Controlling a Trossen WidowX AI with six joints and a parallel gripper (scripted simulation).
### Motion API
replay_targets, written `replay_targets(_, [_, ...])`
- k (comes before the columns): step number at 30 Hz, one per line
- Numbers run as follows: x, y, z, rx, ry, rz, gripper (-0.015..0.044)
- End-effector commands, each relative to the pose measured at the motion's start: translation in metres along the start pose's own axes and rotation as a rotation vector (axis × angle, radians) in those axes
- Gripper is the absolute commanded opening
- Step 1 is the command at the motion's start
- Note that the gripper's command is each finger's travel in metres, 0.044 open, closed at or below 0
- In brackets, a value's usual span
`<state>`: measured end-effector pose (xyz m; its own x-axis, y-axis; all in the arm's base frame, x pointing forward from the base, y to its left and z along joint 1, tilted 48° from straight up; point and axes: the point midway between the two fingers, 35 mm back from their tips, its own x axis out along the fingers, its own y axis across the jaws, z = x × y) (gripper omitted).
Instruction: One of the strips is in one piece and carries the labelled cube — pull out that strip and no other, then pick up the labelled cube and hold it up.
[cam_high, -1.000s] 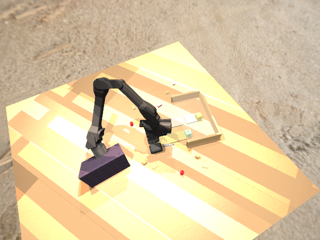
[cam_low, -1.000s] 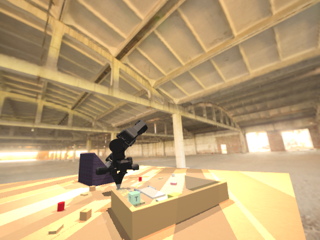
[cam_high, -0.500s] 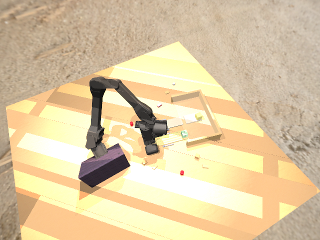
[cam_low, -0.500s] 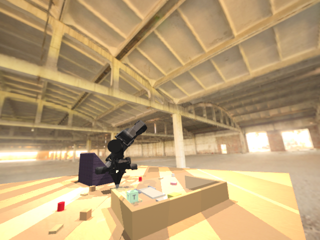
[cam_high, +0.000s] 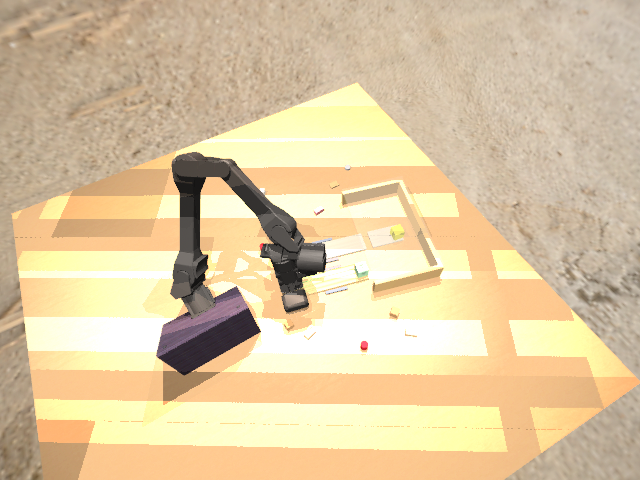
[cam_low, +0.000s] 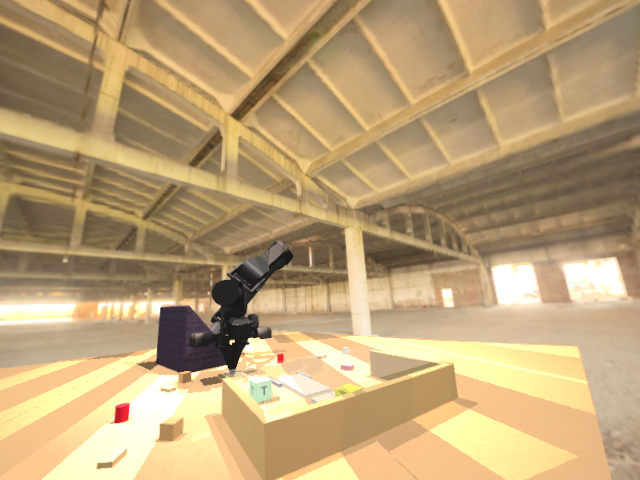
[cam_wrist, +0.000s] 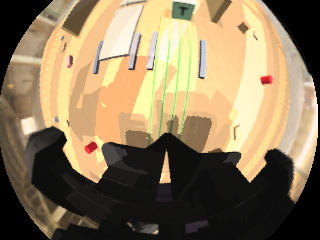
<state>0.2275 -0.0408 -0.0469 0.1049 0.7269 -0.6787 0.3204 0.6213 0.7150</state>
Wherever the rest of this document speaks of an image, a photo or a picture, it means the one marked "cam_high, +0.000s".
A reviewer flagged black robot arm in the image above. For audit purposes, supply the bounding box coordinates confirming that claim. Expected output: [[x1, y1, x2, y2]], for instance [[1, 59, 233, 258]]
[[170, 152, 327, 319]]

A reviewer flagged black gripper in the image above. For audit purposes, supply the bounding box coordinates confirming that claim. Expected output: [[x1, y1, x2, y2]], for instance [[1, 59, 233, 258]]
[[274, 264, 309, 313]]

